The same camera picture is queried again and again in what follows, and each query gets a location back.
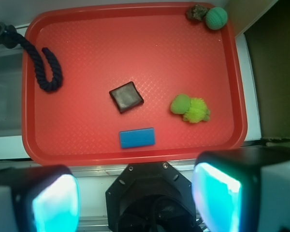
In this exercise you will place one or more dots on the brown rock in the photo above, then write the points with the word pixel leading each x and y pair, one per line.
pixel 197 12

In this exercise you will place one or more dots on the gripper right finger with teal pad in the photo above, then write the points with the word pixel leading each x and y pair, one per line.
pixel 243 190

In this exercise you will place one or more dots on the black clamp fixture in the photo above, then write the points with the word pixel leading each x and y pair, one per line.
pixel 5 39

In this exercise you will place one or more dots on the black octagonal mount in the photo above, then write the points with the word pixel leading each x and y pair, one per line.
pixel 151 197

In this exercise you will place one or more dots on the blue rectangular block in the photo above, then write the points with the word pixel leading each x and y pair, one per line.
pixel 137 138

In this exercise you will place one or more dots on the clear plastic bin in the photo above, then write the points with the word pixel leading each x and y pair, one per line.
pixel 10 94

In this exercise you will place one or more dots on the red plastic tray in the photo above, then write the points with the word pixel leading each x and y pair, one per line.
pixel 153 45

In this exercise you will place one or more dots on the teal textured ball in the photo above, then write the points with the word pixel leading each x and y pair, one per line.
pixel 216 18

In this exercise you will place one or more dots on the dark brown square block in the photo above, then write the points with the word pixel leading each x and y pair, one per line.
pixel 126 97

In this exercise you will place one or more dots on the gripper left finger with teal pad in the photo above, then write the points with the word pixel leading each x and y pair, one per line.
pixel 39 199

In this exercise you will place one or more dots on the green fuzzy plush toy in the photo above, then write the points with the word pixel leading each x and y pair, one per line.
pixel 192 110

